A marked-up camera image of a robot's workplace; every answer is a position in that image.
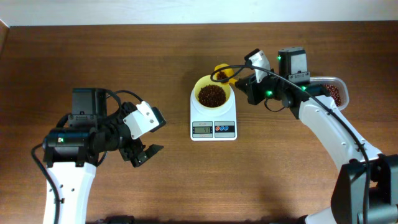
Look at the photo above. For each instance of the yellow measuring scoop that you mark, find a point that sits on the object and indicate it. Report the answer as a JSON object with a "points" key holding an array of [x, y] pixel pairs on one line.
{"points": [[224, 74]]}

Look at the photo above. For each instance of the red beans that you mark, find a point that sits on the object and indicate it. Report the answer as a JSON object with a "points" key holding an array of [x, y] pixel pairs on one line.
{"points": [[295, 97]]}

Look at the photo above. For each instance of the white digital kitchen scale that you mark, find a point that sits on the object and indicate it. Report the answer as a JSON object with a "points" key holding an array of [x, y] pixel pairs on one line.
{"points": [[213, 124]]}

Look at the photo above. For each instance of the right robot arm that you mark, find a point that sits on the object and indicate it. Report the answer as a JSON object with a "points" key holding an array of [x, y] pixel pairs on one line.
{"points": [[366, 188]]}

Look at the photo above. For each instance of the clear plastic container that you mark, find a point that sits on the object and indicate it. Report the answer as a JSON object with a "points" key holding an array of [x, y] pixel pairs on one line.
{"points": [[340, 91]]}

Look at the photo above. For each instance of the yellow plastic bowl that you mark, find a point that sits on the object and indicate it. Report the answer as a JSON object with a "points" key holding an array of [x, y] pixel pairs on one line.
{"points": [[199, 85]]}

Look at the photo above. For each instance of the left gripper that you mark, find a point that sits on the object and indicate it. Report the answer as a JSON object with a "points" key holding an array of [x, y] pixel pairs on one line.
{"points": [[128, 153]]}

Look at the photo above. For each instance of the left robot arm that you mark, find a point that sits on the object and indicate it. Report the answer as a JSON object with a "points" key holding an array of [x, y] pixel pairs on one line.
{"points": [[99, 123]]}

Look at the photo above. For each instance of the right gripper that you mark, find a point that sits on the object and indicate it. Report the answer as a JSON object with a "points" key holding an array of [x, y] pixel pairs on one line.
{"points": [[252, 87]]}

